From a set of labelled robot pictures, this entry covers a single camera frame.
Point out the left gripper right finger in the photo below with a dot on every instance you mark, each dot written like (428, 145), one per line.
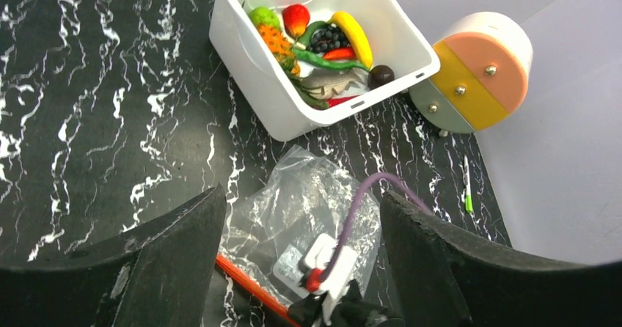
(448, 276)

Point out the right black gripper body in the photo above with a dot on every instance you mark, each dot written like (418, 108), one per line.
(351, 310)

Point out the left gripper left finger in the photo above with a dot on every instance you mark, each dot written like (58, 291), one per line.
(156, 274)

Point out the clear zip bag orange zipper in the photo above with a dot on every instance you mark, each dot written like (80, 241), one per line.
(305, 196)

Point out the white plastic bin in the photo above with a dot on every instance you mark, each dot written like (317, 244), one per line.
(308, 64)

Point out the green white pen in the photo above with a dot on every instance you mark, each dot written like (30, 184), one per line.
(468, 203)

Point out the dark brown toy plum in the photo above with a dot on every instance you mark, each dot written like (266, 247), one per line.
(379, 76)

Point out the round pastel drawer cabinet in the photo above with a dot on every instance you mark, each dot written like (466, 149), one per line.
(485, 63)

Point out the grey toy fish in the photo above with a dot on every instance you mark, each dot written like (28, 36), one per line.
(325, 84)

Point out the red toy chili pepper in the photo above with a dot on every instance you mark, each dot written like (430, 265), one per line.
(345, 53)

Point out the green toy bean pod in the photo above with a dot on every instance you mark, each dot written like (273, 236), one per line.
(318, 61)

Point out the orange toy pineapple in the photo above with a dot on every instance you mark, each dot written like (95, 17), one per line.
(282, 51)

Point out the dark toy grapes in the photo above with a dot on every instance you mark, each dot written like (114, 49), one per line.
(326, 39)

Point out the yellow toy banana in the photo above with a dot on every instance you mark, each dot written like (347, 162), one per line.
(356, 36)

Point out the green toy lime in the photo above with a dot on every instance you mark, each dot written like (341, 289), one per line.
(264, 16)

